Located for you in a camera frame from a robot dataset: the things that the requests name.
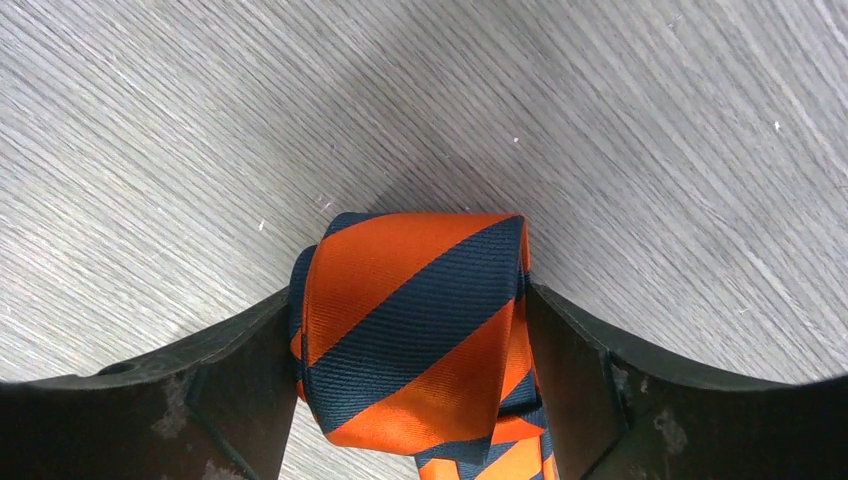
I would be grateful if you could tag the orange navy striped tie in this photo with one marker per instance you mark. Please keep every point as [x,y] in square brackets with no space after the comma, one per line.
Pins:
[410,337]

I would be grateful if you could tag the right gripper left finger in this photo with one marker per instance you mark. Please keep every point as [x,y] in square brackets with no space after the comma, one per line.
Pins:
[217,404]

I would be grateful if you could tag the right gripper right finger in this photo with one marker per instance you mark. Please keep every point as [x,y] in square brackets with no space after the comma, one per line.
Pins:
[621,407]

